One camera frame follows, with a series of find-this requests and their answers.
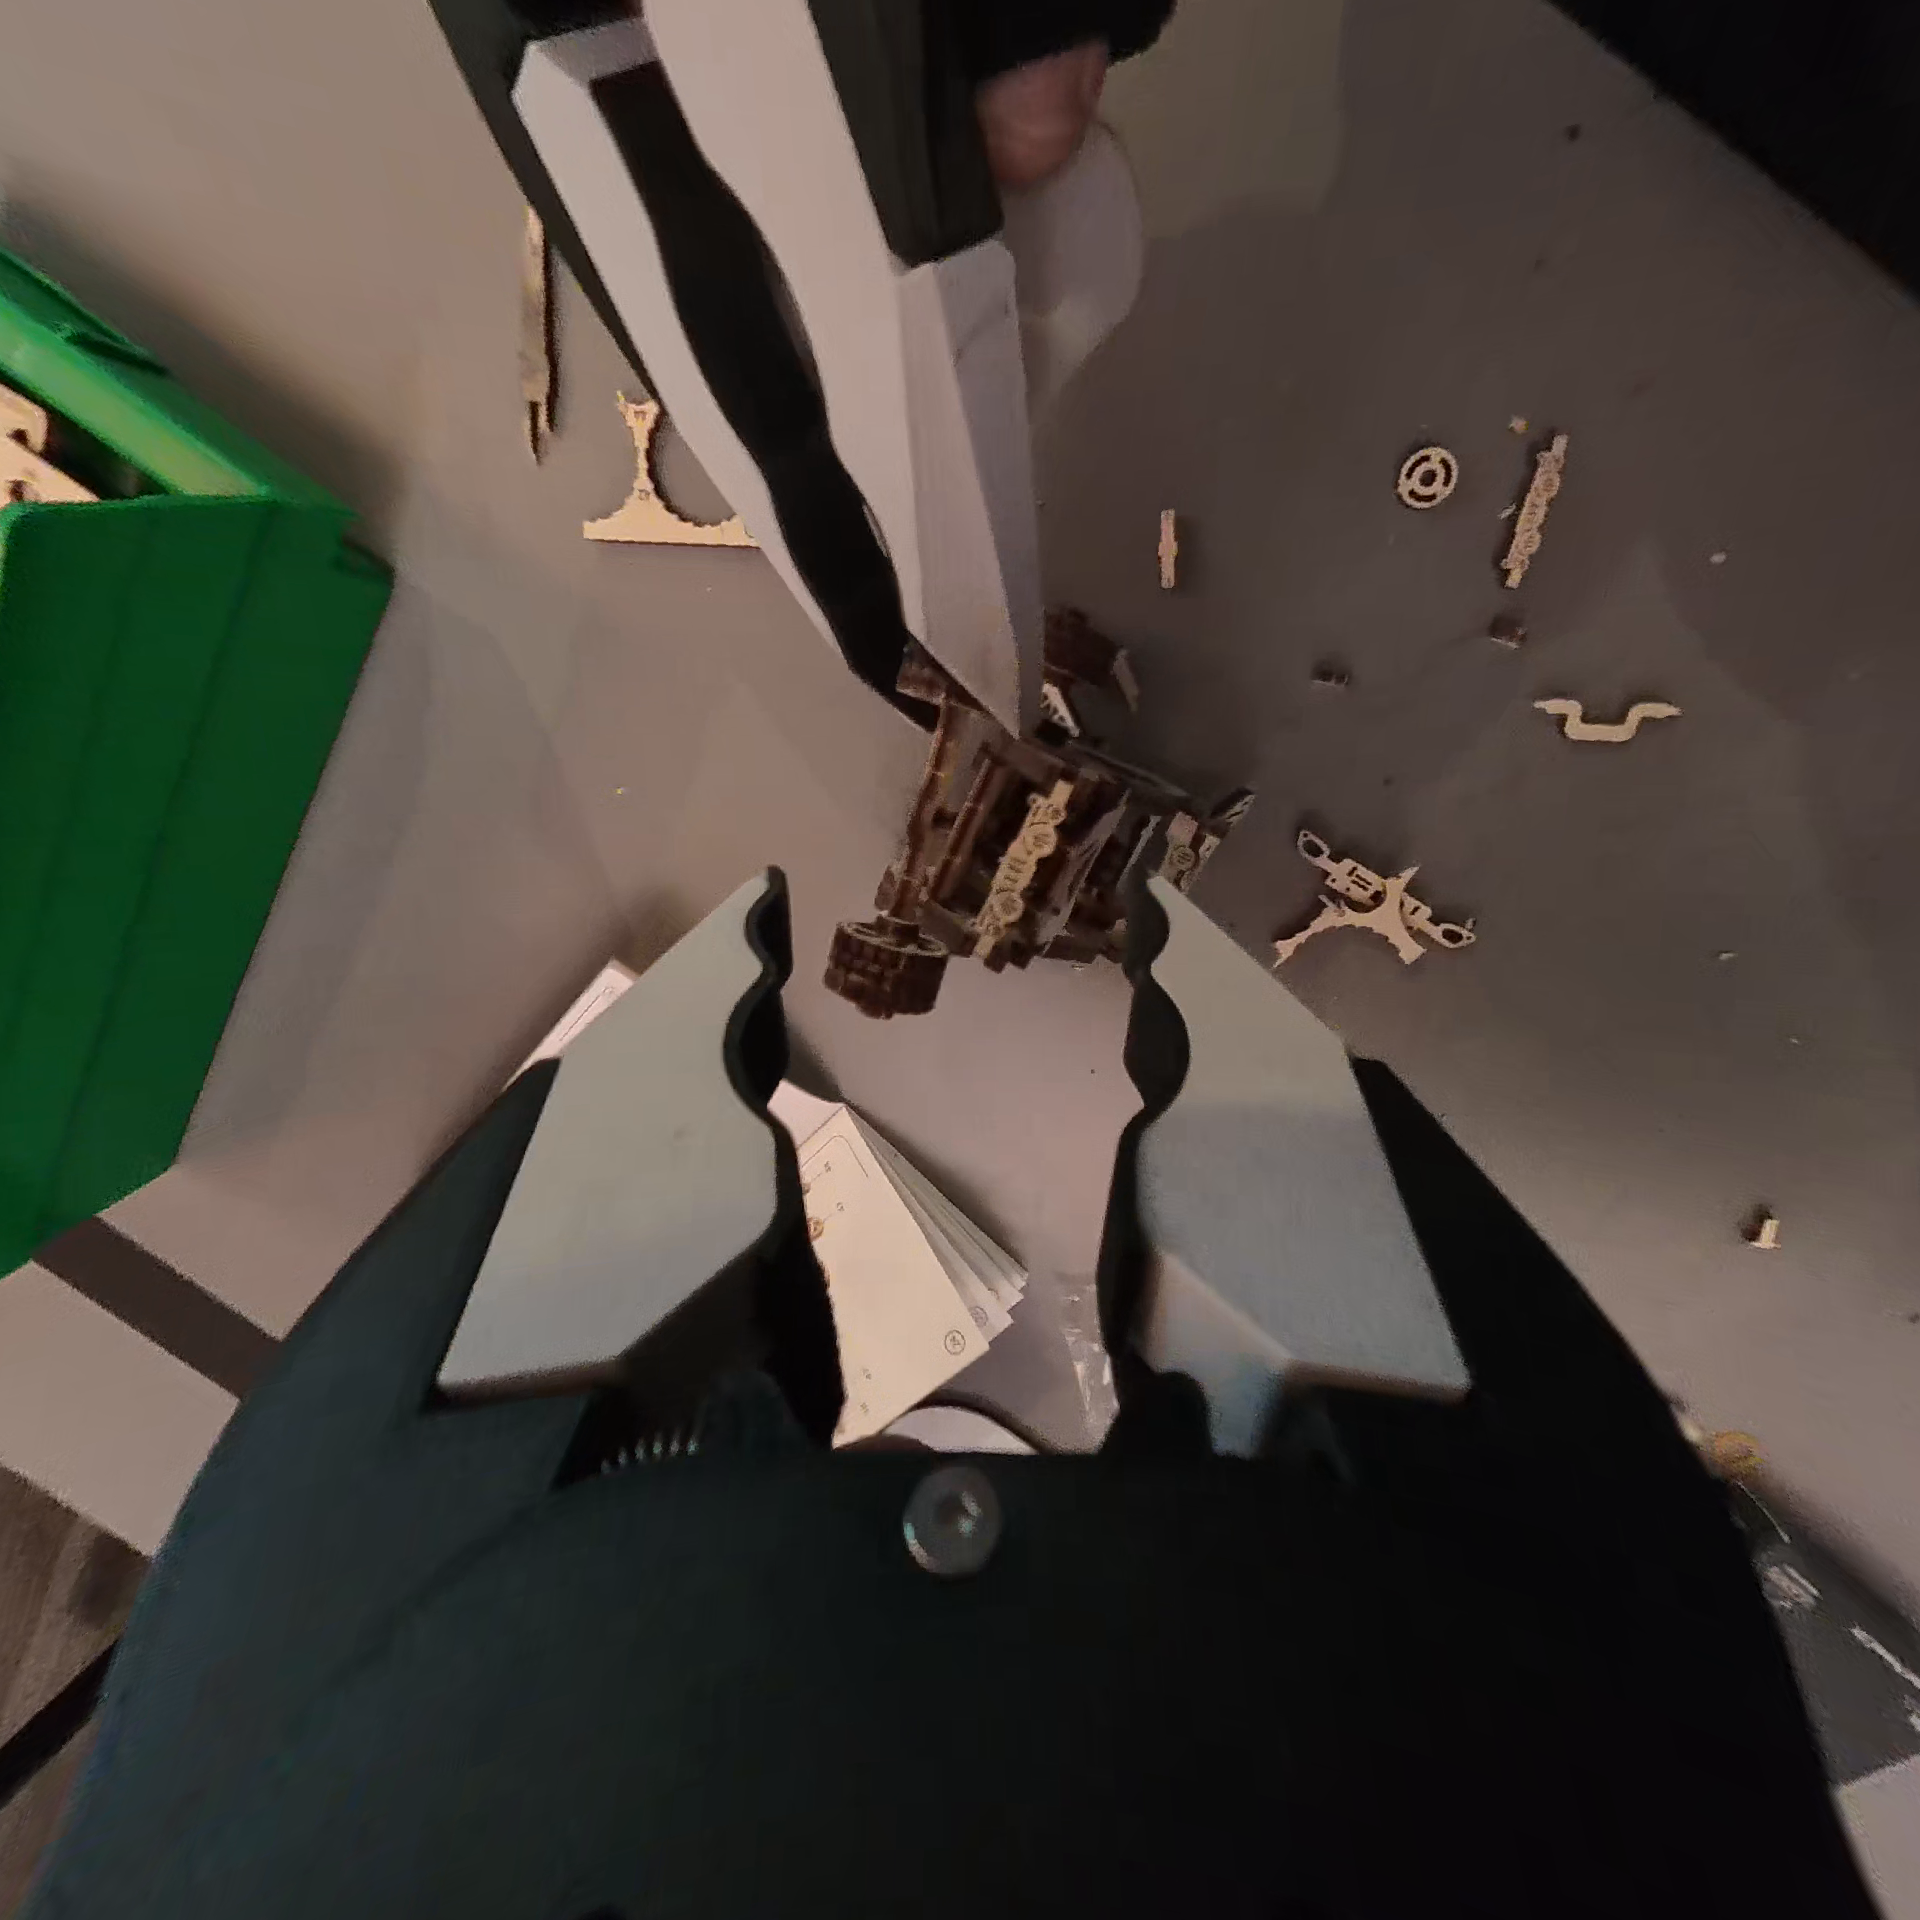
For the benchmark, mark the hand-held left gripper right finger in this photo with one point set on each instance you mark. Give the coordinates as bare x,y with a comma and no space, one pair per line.
1290,1200

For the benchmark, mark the branch-shaped plywood scrap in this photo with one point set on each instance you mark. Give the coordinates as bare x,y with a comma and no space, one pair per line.
1320,933

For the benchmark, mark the slotted wooden link bar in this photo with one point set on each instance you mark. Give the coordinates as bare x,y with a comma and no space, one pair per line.
1356,887

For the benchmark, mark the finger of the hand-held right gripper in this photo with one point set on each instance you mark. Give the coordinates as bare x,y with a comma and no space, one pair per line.
599,194
961,452

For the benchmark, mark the plywood scrap sheet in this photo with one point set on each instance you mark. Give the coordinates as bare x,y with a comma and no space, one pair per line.
660,525

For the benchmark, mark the small spoked wooden disc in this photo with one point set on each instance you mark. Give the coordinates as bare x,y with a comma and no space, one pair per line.
1406,478

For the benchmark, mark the assembly instruction booklet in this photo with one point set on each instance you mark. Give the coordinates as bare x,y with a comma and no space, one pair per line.
898,1274

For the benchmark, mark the wooden peg part dark tip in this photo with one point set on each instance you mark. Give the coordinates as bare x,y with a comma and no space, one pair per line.
1166,550

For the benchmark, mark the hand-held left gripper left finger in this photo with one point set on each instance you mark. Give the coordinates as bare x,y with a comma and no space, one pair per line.
643,1200

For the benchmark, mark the clear plastic bag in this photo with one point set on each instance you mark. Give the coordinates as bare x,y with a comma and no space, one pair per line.
1083,1343

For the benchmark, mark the green plastic bin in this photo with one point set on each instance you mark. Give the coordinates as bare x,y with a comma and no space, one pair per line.
152,748

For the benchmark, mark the wooden model buggy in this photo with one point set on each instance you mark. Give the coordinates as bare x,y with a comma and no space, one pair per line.
1036,857

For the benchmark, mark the pale plywood parts sheet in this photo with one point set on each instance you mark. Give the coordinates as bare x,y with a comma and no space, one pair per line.
30,466

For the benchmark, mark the small wooden clip part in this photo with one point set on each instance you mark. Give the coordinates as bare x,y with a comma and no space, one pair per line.
1761,1226

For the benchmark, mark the person's right hand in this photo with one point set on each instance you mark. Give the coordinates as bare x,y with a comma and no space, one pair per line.
1041,120

